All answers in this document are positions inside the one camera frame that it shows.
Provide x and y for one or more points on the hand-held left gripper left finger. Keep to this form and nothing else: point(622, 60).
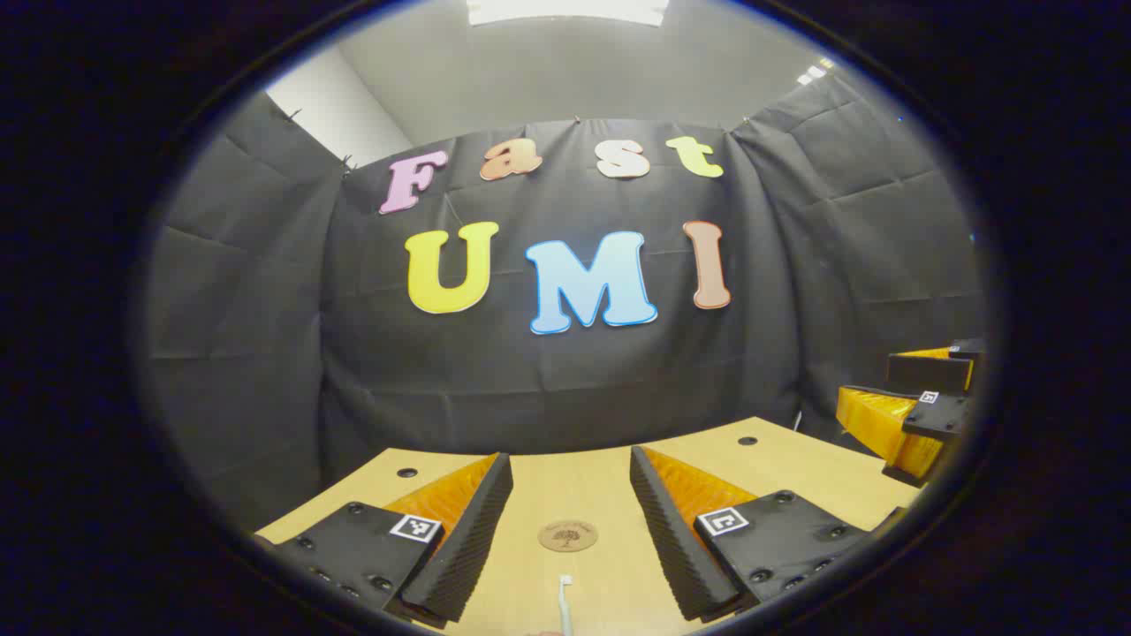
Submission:
point(473, 539)

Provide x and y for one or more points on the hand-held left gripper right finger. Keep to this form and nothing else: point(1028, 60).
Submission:
point(667, 539)

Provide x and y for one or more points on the round cork coaster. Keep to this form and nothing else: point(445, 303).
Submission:
point(568, 536)

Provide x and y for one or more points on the black backdrop cloth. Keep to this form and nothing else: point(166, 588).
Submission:
point(565, 380)

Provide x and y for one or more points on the pale blue toothbrush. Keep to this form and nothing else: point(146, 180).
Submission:
point(565, 605)

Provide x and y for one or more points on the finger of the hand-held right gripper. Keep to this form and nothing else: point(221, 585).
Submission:
point(928, 371)
point(937, 415)

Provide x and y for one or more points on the ceiling light panel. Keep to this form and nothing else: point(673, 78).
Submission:
point(565, 9)

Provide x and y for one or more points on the wooden desktop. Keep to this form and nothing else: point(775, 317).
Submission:
point(574, 486)

